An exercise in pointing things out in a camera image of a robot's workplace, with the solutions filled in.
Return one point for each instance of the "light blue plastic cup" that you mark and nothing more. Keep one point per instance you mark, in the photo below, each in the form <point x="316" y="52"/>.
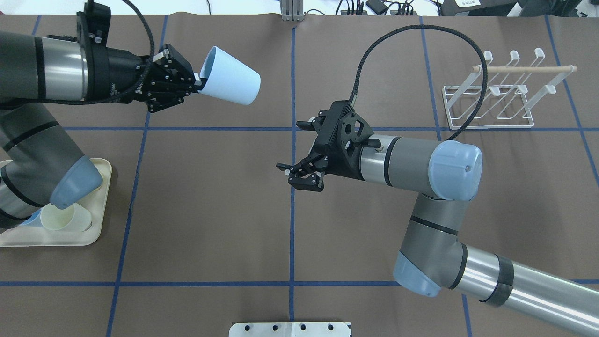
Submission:
<point x="227" y="78"/>

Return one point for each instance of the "cream plastic tray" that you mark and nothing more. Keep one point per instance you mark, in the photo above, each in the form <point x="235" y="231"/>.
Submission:
<point x="95" y="202"/>

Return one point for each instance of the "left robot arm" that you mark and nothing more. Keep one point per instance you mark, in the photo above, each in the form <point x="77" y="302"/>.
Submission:
<point x="47" y="166"/>

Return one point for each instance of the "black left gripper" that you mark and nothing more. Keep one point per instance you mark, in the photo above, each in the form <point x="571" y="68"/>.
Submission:
<point x="122" y="75"/>

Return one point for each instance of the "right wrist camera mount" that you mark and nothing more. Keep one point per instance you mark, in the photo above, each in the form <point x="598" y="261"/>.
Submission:
<point x="341" y="136"/>

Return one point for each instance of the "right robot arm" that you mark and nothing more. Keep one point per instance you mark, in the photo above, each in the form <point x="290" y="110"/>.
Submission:
<point x="446" y="176"/>

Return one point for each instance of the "white wire cup rack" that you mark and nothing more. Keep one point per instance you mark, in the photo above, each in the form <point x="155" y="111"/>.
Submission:
<point x="510" y="95"/>

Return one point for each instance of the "aluminium frame post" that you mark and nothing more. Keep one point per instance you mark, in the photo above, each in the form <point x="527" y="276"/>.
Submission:
<point x="292" y="10"/>

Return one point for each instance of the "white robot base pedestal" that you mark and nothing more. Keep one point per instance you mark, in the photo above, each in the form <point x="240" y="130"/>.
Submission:
<point x="291" y="329"/>

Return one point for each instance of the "cream plastic cup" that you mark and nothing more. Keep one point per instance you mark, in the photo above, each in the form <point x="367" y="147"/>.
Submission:
<point x="74" y="218"/>

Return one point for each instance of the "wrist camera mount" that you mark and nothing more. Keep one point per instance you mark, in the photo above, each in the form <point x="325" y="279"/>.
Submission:
<point x="341" y="136"/>
<point x="93" y="24"/>

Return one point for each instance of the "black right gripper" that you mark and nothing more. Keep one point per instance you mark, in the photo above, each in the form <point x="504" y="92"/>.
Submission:
<point x="335" y="165"/>

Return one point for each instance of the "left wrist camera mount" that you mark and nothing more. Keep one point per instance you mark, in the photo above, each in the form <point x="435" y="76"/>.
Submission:
<point x="93" y="24"/>

